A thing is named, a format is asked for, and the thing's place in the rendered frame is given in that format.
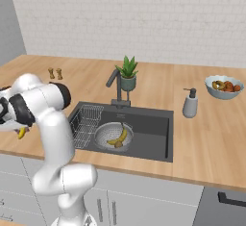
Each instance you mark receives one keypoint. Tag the brown kiwi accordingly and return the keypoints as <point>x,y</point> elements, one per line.
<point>118,144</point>

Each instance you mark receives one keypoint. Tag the pale blue fruit bowl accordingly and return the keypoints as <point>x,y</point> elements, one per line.
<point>221,94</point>

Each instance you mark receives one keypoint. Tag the green plant in grey pot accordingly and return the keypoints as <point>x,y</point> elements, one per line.
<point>128,76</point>

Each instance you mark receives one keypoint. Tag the dark grey sink basin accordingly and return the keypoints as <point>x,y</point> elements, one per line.
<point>150,130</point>

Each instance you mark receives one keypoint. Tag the brown wooden shaker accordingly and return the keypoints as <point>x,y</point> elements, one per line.
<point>51,73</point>
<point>59,74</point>

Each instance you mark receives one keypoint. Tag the dark grey dishwasher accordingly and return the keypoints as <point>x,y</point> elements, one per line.
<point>211,212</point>

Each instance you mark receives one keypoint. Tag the grey drawer front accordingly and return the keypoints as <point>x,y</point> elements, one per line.
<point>14,185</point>
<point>11,164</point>
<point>22,209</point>

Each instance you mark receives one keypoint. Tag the dark grey sink faucet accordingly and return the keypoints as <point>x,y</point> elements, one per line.
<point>118,88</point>

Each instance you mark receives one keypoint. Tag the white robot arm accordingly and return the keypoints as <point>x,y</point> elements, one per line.
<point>54,130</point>

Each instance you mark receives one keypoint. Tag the orange fruit in bowl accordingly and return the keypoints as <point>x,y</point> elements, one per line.
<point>237,88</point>
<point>228,86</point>

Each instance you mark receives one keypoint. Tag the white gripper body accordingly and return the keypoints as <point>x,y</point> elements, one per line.
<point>12,127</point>

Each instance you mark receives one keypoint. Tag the grey soap dispenser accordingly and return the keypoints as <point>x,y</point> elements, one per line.
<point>190,106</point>

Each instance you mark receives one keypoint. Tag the yellow fruit in bowl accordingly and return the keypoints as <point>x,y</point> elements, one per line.
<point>218,85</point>

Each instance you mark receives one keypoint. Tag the yellow banana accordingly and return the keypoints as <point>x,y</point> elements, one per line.
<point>21,133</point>
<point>122,136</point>

